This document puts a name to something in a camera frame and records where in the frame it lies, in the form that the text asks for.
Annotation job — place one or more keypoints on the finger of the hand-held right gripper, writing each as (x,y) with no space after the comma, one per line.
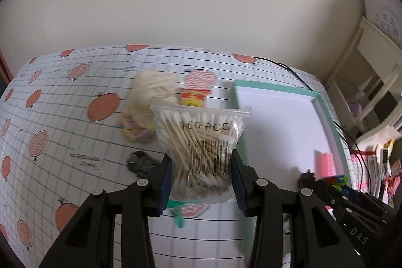
(326,194)
(364,200)

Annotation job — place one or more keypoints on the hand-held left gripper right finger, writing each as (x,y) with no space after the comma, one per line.
(238,184)

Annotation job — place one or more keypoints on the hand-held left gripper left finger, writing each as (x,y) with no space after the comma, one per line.
(165,184)

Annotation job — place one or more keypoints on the colourful plastic toy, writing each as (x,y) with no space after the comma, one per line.
(334,180)

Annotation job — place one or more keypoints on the black round object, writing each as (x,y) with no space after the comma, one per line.
(139,161)

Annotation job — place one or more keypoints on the green toy figure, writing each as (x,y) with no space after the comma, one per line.
(179,219)

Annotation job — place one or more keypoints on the bag of cotton swabs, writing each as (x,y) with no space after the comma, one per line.
(201,136)

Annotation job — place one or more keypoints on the green-edged white tray box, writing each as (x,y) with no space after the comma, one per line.
(276,130)

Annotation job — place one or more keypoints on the pink hair roller clip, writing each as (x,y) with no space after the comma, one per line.
(323,162)

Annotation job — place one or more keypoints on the colourful hanging trinkets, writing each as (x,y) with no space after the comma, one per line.
(392,177)

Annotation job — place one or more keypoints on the yellow red snack packet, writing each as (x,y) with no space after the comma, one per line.
(193,97)

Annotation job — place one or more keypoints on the purple item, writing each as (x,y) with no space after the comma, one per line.
(355,106)

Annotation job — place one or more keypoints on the grid-pattern printed tablecloth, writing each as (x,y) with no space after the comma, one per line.
(78,145)

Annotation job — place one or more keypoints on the white shelf unit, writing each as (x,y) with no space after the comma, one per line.
(370,35)

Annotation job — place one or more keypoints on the red-brown wooden board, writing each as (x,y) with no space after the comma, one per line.
(3,70)

